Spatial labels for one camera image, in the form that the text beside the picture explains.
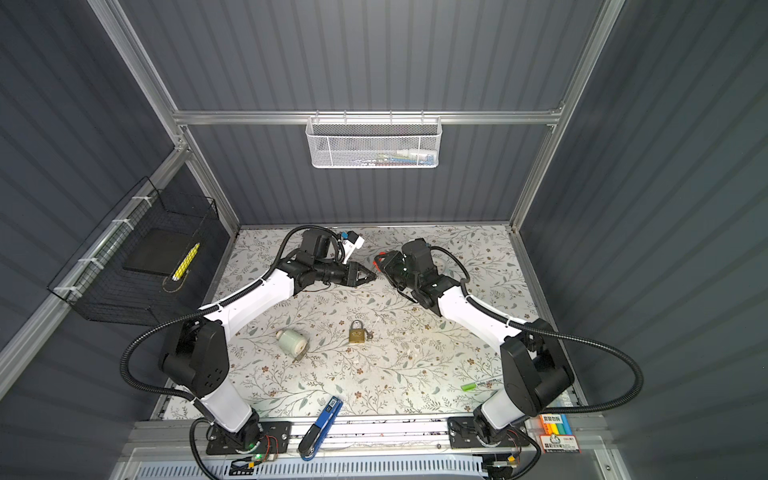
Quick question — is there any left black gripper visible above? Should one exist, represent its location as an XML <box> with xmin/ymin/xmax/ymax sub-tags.
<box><xmin>313</xmin><ymin>259</ymin><xmax>375</xmax><ymax>287</ymax></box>

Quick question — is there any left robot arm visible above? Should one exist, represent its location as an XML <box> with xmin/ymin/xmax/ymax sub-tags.
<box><xmin>119</xmin><ymin>225</ymin><xmax>376</xmax><ymax>453</ymax></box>

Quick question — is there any green marker pen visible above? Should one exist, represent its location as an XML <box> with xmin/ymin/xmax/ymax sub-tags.
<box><xmin>461</xmin><ymin>378</ymin><xmax>499</xmax><ymax>392</ymax></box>

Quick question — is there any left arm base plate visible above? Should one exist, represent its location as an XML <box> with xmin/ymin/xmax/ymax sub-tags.
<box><xmin>205</xmin><ymin>421</ymin><xmax>293</xmax><ymax>456</ymax></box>

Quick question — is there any black wire basket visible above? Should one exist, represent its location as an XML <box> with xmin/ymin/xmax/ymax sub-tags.
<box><xmin>48</xmin><ymin>182</ymin><xmax>229</xmax><ymax>326</ymax></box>

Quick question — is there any blue black utility knife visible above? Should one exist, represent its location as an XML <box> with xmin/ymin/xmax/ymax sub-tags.
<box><xmin>298</xmin><ymin>396</ymin><xmax>343</xmax><ymax>461</ymax></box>

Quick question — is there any brass padlock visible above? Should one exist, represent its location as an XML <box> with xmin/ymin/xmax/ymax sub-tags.
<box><xmin>348</xmin><ymin>320</ymin><xmax>367</xmax><ymax>344</ymax></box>

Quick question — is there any red padlock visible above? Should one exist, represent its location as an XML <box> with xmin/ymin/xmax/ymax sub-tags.
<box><xmin>374</xmin><ymin>252</ymin><xmax>387</xmax><ymax>270</ymax></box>

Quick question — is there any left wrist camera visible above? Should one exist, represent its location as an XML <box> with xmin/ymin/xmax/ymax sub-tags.
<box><xmin>340</xmin><ymin>231</ymin><xmax>365</xmax><ymax>264</ymax></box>

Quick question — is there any coloured marker pack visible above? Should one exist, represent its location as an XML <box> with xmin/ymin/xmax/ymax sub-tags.
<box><xmin>538</xmin><ymin>414</ymin><xmax>581</xmax><ymax>453</ymax></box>

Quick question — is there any white wire mesh basket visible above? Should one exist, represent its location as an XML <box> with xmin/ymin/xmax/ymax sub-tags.
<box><xmin>305</xmin><ymin>115</ymin><xmax>443</xmax><ymax>169</ymax></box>

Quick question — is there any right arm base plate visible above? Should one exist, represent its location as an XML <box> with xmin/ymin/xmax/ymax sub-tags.
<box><xmin>446</xmin><ymin>416</ymin><xmax>531</xmax><ymax>449</ymax></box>

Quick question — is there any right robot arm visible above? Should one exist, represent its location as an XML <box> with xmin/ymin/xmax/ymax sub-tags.
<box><xmin>374</xmin><ymin>238</ymin><xmax>644</xmax><ymax>444</ymax></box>

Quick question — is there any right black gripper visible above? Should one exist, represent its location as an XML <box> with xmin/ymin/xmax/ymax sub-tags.
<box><xmin>376</xmin><ymin>250</ymin><xmax>420</xmax><ymax>292</ymax></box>

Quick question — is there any black pad in basket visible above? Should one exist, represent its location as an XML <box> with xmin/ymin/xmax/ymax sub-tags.
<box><xmin>123</xmin><ymin>228</ymin><xmax>194</xmax><ymax>276</ymax></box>

